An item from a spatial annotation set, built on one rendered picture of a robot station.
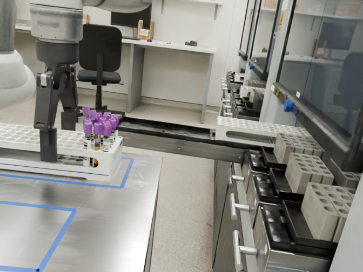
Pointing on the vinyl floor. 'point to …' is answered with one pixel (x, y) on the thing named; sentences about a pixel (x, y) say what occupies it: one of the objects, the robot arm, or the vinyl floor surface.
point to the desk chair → (100, 61)
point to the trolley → (80, 219)
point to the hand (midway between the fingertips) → (59, 141)
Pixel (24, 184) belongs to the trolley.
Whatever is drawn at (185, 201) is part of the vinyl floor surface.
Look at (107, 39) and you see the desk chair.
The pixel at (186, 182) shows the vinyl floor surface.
